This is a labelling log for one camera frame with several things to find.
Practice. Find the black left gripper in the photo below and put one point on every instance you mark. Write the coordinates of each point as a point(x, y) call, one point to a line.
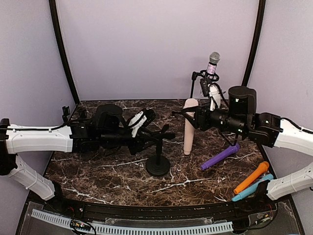
point(138, 145)

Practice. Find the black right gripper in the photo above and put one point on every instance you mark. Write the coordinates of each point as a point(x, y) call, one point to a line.
point(201, 114)

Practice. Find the pink toy microphone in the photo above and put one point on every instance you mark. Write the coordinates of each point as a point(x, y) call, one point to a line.
point(189, 129)

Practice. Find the black round-base pink mic stand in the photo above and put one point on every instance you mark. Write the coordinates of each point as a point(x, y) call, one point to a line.
point(158, 165)

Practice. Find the purple toy microphone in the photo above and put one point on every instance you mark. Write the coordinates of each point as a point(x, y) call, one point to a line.
point(232, 149)

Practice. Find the black round-base orange mic stand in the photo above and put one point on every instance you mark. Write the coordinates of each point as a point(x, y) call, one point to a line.
point(66, 113)

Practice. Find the orange toy microphone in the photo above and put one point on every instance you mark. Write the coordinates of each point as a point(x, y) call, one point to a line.
point(262, 168)

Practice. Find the blue toy microphone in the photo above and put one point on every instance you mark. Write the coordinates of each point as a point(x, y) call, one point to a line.
point(251, 189)

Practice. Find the black round-base blue mic stand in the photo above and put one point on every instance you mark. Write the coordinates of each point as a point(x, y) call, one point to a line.
point(82, 112)

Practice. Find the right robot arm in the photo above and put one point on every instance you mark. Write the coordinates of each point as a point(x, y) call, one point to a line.
point(265, 129)

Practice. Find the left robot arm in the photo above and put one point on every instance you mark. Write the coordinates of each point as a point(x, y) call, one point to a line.
point(107, 129)

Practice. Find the black tripod mic stand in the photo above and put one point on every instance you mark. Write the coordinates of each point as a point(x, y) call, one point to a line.
point(194, 80)

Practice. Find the silver glitter microphone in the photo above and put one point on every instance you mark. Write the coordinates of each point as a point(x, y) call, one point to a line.
point(214, 58)

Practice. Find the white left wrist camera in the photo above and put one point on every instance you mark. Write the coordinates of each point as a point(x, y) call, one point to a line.
point(141, 120)

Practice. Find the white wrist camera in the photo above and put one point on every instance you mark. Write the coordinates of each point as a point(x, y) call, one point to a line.
point(141, 120)
point(213, 91)

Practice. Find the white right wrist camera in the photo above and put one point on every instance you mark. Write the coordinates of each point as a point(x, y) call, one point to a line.
point(213, 91)

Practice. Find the black front frame rail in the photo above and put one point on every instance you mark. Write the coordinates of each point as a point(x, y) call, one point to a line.
point(237, 212)

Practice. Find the white slotted cable duct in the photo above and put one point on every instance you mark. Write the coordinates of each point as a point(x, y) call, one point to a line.
point(134, 227)

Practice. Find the black right corner post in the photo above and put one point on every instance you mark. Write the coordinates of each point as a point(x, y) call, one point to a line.
point(255, 42)

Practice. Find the black corner post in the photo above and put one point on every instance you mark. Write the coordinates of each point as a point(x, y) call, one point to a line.
point(255, 42)
point(62, 50)

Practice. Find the black left corner post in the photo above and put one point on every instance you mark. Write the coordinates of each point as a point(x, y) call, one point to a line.
point(62, 50)

